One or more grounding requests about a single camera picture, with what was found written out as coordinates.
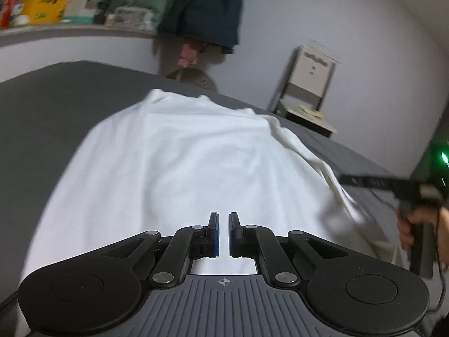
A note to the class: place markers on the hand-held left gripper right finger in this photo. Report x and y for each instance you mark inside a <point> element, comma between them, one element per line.
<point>233,238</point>

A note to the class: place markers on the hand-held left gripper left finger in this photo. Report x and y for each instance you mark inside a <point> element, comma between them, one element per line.
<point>214,238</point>

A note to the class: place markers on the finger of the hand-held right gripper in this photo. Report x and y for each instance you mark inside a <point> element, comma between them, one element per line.
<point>379,182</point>

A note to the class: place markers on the white long-sleeve shirt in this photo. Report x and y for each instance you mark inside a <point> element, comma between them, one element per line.
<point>193,154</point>

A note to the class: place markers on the person's right hand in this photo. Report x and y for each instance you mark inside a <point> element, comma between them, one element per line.
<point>405,231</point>

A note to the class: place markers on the yellow wrapper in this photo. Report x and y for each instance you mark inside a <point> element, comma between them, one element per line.
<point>312,111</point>

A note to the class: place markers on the small bedside shelf unit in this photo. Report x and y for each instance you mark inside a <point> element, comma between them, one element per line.
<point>312,73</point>

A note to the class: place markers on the woven round basket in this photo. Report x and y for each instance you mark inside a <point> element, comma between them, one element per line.
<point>196,77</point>

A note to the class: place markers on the pink cloth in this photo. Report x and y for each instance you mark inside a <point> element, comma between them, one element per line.
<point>189,54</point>

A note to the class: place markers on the dark teal jacket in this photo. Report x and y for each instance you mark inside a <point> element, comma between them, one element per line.
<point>210,10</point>

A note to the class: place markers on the clear plastic container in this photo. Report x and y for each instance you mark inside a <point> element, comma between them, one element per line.
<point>131,15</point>

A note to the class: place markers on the small orange white jar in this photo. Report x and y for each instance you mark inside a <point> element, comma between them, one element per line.
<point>110,20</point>

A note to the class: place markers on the grey window ledge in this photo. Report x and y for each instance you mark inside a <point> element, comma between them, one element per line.
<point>70,29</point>

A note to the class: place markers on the white teal box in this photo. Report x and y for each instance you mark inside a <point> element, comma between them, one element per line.
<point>75,8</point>

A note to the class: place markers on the yellow cardboard box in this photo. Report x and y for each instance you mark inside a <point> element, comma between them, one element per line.
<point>49,5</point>

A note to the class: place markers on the red snack packet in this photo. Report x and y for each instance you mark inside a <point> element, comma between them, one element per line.
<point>8,3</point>

